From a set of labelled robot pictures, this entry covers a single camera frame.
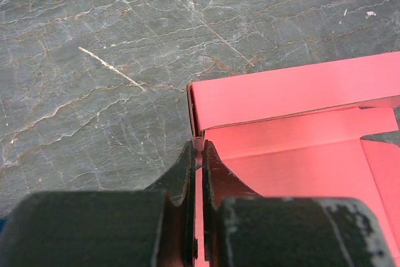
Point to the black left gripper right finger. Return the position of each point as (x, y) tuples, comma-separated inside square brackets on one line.
[(243, 228)]

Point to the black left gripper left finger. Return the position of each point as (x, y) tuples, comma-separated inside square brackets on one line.
[(149, 227)]

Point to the pink paper box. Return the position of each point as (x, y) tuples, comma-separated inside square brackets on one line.
[(301, 131)]

